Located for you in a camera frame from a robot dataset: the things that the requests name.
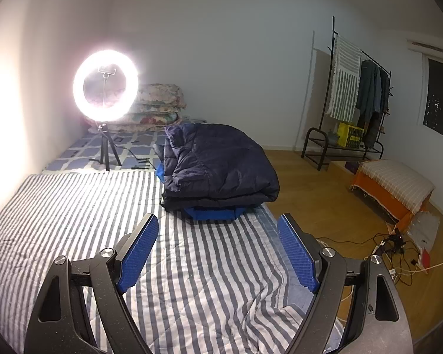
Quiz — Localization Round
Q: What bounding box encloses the white cable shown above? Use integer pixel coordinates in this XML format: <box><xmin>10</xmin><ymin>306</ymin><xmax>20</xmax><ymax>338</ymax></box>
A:
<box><xmin>389</xmin><ymin>257</ymin><xmax>443</xmax><ymax>278</ymax></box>

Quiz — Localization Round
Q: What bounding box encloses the black charger device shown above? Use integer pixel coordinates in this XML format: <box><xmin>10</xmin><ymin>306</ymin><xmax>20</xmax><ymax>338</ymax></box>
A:
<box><xmin>371</xmin><ymin>233</ymin><xmax>407</xmax><ymax>256</ymax></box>

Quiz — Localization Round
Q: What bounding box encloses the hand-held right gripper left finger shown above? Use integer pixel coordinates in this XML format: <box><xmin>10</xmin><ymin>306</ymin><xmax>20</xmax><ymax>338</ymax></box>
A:
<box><xmin>24</xmin><ymin>213</ymin><xmax>160</xmax><ymax>354</ymax></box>

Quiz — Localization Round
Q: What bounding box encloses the green white striped towel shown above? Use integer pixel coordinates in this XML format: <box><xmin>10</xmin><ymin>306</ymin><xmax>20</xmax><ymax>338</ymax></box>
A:
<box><xmin>326</xmin><ymin>34</ymin><xmax>363</xmax><ymax>122</ymax></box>

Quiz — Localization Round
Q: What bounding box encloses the hanging dark coat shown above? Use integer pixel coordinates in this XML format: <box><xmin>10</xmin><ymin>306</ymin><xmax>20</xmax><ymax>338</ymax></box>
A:
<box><xmin>365</xmin><ymin>67</ymin><xmax>392</xmax><ymax>148</ymax></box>

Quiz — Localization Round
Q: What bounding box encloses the navy quilted down jacket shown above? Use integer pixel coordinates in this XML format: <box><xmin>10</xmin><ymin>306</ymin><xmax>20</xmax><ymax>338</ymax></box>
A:
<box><xmin>159</xmin><ymin>122</ymin><xmax>281</xmax><ymax>213</ymax></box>

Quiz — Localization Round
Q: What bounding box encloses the orange covered bench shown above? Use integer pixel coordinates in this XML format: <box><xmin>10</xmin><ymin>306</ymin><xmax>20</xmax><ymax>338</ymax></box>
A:
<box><xmin>350</xmin><ymin>159</ymin><xmax>436</xmax><ymax>226</ymax></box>

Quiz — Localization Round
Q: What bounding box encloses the yellow plastic crate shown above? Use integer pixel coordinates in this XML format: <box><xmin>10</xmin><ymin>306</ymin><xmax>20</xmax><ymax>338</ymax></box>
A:
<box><xmin>336</xmin><ymin>122</ymin><xmax>366</xmax><ymax>150</ymax></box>

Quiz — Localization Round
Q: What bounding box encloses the bright blue jacket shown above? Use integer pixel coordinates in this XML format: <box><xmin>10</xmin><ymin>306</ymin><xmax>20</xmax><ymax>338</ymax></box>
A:
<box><xmin>156</xmin><ymin>162</ymin><xmax>260</xmax><ymax>223</ymax></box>

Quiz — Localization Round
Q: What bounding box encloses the ring light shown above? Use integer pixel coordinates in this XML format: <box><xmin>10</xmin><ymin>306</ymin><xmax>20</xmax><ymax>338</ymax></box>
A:
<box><xmin>73</xmin><ymin>48</ymin><xmax>139</xmax><ymax>123</ymax></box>

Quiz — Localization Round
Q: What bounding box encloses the beige checked cloth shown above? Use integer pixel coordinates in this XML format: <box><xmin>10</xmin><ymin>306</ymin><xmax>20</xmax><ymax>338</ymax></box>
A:
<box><xmin>359</xmin><ymin>159</ymin><xmax>436</xmax><ymax>215</ymax></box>

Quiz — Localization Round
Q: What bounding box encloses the black metal clothes rack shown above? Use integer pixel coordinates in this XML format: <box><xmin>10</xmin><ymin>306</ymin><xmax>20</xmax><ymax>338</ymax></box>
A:
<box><xmin>301</xmin><ymin>17</ymin><xmax>396</xmax><ymax>171</ymax></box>

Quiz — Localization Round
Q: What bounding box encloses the black cable tangle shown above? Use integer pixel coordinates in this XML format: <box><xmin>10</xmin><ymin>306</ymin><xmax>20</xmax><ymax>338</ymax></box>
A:
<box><xmin>313</xmin><ymin>225</ymin><xmax>434</xmax><ymax>286</ymax></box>

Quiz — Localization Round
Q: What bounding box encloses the white plastic bag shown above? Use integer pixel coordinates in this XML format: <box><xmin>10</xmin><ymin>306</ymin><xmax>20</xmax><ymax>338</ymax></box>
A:
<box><xmin>405</xmin><ymin>210</ymin><xmax>441</xmax><ymax>259</ymax></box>

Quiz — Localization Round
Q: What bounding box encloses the folded floral quilt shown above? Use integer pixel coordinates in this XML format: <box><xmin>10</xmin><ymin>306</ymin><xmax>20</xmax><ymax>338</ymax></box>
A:
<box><xmin>127</xmin><ymin>101</ymin><xmax>187</xmax><ymax>116</ymax></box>
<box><xmin>136</xmin><ymin>83</ymin><xmax>187</xmax><ymax>105</ymax></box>
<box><xmin>107</xmin><ymin>112</ymin><xmax>184</xmax><ymax>132</ymax></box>

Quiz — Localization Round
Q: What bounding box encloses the blue white checked mat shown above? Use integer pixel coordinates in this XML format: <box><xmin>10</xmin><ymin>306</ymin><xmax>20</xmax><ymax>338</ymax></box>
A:
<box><xmin>42</xmin><ymin>128</ymin><xmax>167</xmax><ymax>173</ymax></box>

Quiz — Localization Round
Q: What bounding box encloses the blue white striped blanket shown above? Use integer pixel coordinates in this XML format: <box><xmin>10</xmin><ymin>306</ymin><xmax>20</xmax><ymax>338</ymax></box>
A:
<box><xmin>0</xmin><ymin>171</ymin><xmax>345</xmax><ymax>354</ymax></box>

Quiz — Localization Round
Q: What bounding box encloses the hanging denim jacket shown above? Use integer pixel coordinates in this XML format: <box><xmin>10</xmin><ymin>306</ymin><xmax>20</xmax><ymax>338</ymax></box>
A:
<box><xmin>355</xmin><ymin>59</ymin><xmax>382</xmax><ymax>119</ymax></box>

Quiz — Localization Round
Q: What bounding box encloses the window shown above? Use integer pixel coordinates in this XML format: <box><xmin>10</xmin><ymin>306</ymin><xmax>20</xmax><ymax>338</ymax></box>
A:
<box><xmin>422</xmin><ymin>56</ymin><xmax>443</xmax><ymax>138</ymax></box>

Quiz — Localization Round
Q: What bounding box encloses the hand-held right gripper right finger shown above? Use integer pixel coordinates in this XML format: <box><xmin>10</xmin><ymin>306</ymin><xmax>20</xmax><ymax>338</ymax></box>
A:
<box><xmin>276</xmin><ymin>213</ymin><xmax>414</xmax><ymax>354</ymax></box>

